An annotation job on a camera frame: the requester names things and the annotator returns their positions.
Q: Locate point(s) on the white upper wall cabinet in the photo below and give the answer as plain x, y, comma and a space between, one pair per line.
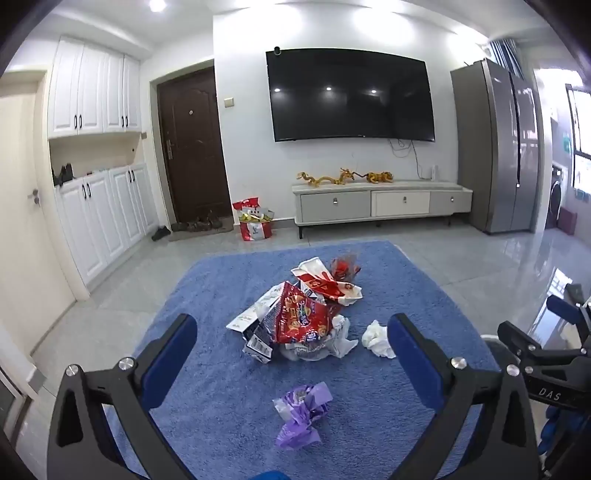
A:
92, 87

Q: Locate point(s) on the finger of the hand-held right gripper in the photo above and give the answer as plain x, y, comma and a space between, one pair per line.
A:
517, 337
568, 311

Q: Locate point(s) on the dark brown entrance door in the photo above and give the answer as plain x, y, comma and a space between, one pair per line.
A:
196, 147

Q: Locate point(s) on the red and white paper bag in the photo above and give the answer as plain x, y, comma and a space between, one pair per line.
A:
323, 286

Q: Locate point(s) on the white tissue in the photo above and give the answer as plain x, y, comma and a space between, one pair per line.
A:
376, 339

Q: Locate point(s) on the red and white shopping bag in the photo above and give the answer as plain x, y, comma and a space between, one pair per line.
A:
254, 226

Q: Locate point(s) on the ceiling spotlight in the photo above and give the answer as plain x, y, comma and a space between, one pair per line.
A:
157, 4

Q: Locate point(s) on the beige wall switch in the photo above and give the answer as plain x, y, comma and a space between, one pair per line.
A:
228, 102

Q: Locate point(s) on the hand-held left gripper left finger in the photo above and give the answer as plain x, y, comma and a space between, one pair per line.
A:
168, 355

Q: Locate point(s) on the clear plastic bag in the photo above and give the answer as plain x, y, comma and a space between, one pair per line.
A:
341, 344

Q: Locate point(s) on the row of shoes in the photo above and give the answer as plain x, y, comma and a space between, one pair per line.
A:
203, 233

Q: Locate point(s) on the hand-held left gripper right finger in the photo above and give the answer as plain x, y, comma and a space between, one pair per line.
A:
408, 350

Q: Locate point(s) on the blue fluffy rug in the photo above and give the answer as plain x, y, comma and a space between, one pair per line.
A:
221, 415

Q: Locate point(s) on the white lower cabinet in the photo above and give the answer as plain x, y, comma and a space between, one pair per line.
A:
111, 221

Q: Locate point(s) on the dark red box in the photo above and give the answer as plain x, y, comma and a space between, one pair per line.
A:
568, 221

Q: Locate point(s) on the white printed plastic bag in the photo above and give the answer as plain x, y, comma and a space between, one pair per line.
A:
251, 311

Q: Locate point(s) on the grey and white television stand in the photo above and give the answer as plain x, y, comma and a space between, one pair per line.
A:
369, 203

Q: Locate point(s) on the window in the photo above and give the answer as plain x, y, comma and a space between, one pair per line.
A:
581, 138

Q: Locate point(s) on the front loading washing machine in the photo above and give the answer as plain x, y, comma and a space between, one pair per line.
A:
553, 198

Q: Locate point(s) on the black shoe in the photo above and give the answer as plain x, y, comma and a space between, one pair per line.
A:
160, 233

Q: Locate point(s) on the brown shoe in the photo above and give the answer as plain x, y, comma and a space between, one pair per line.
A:
198, 224
215, 220
180, 226

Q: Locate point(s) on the black wall television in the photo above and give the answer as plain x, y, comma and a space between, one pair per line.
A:
351, 94

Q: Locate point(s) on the clear red candy wrapper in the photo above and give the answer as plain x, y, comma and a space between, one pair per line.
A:
342, 266

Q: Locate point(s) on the cream interior door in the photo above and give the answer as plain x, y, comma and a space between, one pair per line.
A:
27, 258

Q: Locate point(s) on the blue grey curtain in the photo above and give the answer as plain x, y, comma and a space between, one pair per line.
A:
508, 55

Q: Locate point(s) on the grey double door refrigerator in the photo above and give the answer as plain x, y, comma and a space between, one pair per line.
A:
498, 152

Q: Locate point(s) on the golden dragon figurine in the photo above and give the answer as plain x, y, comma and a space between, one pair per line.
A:
316, 180
381, 177
348, 176

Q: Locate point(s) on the black bag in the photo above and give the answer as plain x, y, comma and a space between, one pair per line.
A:
64, 175

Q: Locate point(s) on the person's right hand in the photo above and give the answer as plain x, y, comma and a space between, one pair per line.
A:
554, 434

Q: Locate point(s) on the red snack bag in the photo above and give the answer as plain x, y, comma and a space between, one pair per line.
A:
295, 314

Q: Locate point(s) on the purple plastic wrapper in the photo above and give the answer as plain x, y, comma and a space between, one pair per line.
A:
300, 410

